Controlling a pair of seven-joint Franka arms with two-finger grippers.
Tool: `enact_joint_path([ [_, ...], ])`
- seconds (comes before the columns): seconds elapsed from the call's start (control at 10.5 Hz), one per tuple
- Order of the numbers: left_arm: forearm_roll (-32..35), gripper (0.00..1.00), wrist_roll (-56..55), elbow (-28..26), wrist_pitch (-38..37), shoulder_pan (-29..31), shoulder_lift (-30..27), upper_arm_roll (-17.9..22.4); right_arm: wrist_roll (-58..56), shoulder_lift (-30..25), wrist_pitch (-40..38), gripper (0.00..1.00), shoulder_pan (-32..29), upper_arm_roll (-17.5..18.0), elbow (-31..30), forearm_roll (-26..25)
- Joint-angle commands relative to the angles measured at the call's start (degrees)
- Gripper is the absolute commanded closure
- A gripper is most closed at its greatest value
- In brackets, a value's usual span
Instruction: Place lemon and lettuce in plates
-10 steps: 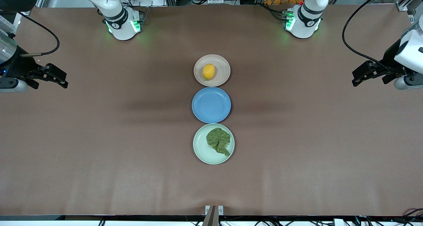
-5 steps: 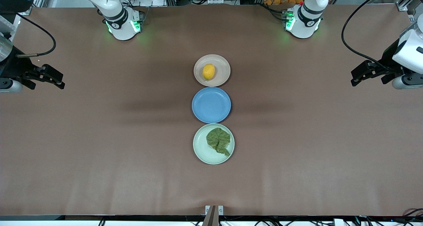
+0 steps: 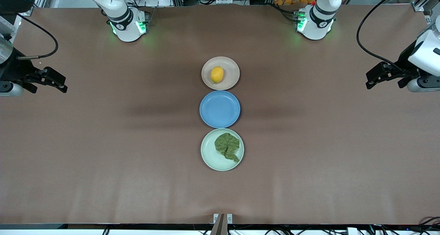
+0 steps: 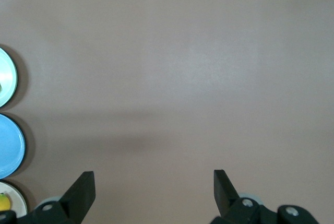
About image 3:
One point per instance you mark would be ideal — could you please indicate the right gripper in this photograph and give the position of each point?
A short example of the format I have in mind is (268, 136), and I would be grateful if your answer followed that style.
(14, 70)

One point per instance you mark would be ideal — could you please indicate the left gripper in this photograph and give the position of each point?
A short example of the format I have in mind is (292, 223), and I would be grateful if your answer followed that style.
(405, 65)

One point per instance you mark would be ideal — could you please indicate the yellow lemon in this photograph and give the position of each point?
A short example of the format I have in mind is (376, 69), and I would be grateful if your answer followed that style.
(217, 74)

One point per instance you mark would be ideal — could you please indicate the green lettuce leaf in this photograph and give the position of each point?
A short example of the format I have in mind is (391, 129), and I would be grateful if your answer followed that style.
(227, 145)

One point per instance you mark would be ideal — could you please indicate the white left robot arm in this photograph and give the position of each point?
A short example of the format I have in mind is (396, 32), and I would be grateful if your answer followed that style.
(318, 20)

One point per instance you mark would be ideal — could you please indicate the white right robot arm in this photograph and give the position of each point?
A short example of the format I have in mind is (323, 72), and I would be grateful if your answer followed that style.
(125, 22)

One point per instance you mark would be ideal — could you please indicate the beige plate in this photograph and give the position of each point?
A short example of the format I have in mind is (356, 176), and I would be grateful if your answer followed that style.
(232, 73)

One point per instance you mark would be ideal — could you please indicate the blue plate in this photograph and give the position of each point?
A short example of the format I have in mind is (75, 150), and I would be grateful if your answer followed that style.
(220, 109)

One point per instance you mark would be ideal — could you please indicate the pale green plate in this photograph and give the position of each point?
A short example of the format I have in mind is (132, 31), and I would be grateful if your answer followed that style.
(210, 156)

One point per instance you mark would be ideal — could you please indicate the metal table bracket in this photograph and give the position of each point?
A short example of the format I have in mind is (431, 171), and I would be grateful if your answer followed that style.
(222, 223)

